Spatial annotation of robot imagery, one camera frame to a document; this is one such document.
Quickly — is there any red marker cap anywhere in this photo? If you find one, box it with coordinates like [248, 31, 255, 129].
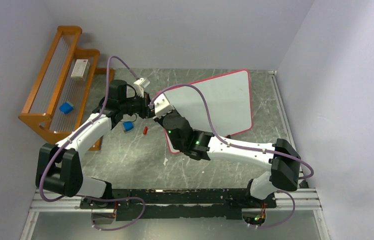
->
[143, 126, 148, 135]

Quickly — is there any blue eraser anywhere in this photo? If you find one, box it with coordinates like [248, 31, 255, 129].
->
[122, 121, 134, 133]
[59, 101, 74, 115]

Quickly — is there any red framed whiteboard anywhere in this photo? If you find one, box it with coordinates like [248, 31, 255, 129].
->
[150, 69, 253, 153]

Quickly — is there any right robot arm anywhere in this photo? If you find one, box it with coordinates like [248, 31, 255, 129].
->
[156, 110, 301, 207]

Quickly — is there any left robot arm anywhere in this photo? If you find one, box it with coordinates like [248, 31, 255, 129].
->
[35, 78, 154, 208]

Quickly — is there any white red cardboard box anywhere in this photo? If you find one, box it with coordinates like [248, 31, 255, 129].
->
[70, 59, 90, 82]

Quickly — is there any blue eraser on shelf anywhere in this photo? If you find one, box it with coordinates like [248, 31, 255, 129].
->
[59, 101, 74, 115]

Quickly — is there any orange wooden shelf rack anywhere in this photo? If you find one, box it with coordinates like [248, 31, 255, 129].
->
[18, 25, 106, 144]

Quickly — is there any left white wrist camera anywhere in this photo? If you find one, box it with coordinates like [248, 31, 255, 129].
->
[133, 78, 150, 98]

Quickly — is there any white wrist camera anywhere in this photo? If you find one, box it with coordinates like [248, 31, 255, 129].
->
[133, 78, 150, 98]
[153, 93, 175, 118]

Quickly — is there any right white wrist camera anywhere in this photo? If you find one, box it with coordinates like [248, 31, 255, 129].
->
[153, 93, 175, 118]

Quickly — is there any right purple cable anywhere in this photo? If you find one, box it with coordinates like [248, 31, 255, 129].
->
[148, 83, 315, 230]

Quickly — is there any purple cable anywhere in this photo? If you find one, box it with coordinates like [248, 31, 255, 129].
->
[148, 83, 315, 230]
[38, 55, 146, 232]

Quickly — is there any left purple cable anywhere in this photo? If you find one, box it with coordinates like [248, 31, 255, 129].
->
[38, 55, 146, 232]

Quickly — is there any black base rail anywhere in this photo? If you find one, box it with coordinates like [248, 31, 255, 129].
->
[79, 188, 277, 221]

